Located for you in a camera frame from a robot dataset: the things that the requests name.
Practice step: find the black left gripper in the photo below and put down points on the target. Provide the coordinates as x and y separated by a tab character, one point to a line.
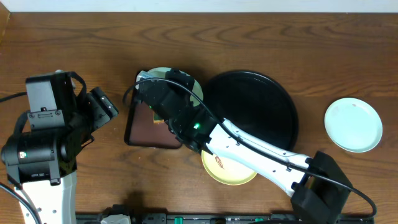
104	101

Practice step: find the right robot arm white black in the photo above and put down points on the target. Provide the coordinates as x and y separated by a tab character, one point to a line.
317	187

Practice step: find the yellow plate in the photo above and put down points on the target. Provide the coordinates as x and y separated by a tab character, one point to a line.
225	170

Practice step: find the mint green plate top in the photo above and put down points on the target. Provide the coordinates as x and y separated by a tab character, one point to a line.
353	125

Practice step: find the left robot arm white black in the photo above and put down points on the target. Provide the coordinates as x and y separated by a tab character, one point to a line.
40	156

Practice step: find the mint green plate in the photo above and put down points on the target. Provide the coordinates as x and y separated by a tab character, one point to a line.
353	125
160	72

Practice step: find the orange green scrub sponge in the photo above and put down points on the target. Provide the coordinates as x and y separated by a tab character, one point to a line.
157	119

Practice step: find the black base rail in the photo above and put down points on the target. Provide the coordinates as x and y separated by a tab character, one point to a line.
124	214

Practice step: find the round black serving tray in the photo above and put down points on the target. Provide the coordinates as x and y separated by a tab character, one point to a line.
255	103

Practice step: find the black rectangular tray brown liquid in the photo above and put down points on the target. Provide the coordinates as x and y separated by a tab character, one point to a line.
142	130

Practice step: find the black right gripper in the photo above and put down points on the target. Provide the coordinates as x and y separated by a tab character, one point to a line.
170	84

